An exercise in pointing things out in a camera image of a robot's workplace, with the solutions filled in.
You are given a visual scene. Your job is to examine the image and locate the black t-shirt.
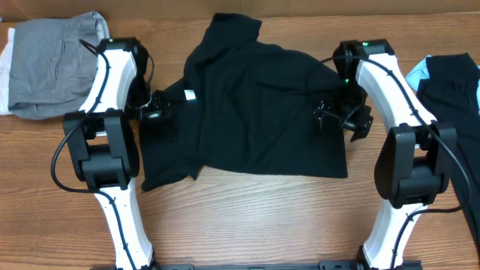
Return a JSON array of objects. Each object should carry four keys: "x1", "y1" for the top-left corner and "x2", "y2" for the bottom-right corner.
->
[{"x1": 139, "y1": 13, "x2": 348, "y2": 191}]

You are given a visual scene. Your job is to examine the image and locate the folded grey trousers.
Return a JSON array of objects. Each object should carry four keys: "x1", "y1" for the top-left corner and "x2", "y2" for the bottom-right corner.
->
[{"x1": 8, "y1": 11, "x2": 110, "y2": 120}]

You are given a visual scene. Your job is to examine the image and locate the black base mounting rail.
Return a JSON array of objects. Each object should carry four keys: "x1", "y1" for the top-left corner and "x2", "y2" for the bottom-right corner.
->
[{"x1": 141, "y1": 260, "x2": 369, "y2": 270}]

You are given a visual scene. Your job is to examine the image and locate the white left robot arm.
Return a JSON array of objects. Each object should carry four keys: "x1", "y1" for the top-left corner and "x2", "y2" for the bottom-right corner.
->
[{"x1": 50, "y1": 37, "x2": 172, "y2": 269}]

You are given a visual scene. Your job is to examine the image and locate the light blue folded garment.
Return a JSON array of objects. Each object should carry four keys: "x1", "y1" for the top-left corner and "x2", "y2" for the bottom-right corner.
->
[{"x1": 405, "y1": 53, "x2": 479, "y2": 113}]

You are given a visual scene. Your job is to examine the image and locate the folded black garment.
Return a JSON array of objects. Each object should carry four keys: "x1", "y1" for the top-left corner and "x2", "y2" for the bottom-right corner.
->
[{"x1": 417, "y1": 53, "x2": 479, "y2": 248}]

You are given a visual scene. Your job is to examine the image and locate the white folded garment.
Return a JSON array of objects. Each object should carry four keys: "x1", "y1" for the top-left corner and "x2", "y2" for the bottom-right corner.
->
[{"x1": 0, "y1": 28, "x2": 16, "y2": 116}]

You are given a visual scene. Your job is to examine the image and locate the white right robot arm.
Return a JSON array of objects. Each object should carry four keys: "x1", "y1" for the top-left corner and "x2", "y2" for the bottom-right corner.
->
[{"x1": 313, "y1": 40, "x2": 457, "y2": 269}]

